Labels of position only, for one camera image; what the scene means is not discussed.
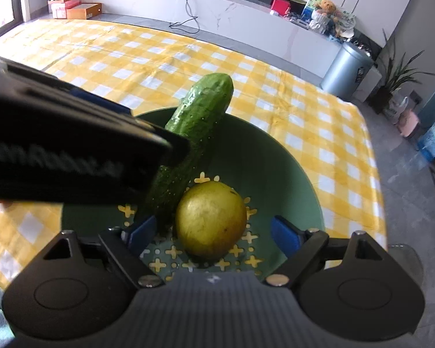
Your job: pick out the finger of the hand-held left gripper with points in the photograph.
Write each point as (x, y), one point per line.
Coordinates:
(170, 148)
(101, 100)

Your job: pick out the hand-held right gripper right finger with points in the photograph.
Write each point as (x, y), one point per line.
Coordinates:
(282, 235)

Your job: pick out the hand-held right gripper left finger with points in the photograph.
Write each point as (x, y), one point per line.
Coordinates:
(142, 230)

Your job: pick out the green cucumber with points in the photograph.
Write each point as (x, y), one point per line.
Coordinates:
(199, 108)

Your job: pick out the yellow lemon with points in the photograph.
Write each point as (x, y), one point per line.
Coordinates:
(211, 221)

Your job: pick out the green patterned bowl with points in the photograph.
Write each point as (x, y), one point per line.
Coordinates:
(261, 159)

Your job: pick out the yellow checkered tablecloth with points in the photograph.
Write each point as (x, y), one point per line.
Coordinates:
(137, 54)

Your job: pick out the orange cardboard box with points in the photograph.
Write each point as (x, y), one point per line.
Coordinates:
(83, 11)

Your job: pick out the orange cardboard boxes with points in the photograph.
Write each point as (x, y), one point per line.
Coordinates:
(61, 7)

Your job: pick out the clear glass chair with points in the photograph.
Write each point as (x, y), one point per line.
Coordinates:
(406, 264)

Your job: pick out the white marble media cabinet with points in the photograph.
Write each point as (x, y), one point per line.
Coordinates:
(217, 11)

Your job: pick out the white square box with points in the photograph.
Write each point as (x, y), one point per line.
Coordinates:
(368, 85)

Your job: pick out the white plastic bag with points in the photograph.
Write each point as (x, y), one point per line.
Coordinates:
(397, 105)

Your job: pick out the grey metal trash can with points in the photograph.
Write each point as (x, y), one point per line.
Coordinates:
(344, 70)

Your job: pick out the red box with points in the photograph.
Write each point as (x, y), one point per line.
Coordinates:
(281, 6)

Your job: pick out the long-leaf potted plant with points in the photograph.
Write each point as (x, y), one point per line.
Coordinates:
(393, 76)

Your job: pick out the brown teddy bear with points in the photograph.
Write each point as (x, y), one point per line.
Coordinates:
(327, 8)

